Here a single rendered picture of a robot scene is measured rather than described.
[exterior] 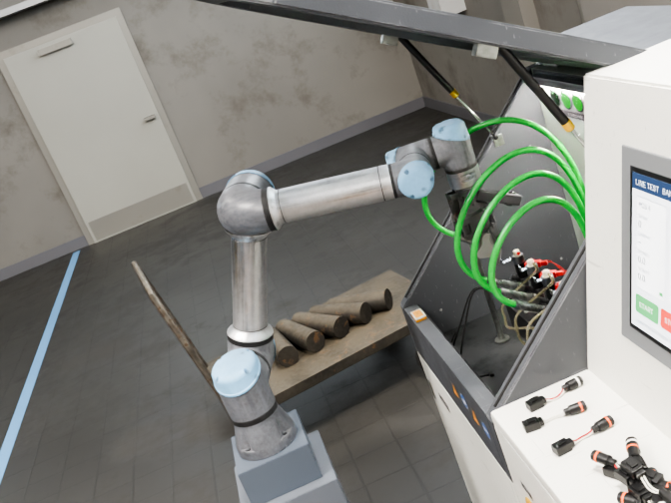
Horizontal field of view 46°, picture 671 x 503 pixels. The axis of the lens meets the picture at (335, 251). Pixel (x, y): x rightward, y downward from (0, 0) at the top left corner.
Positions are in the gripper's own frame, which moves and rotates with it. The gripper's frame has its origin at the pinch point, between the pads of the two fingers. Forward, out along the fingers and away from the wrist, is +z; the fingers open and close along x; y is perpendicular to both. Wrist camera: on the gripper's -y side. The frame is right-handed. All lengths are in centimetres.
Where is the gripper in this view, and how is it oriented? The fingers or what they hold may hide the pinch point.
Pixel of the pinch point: (498, 257)
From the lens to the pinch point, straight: 191.2
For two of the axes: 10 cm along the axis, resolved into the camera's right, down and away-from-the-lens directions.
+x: 1.9, 2.8, -9.4
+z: 3.4, 8.8, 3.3
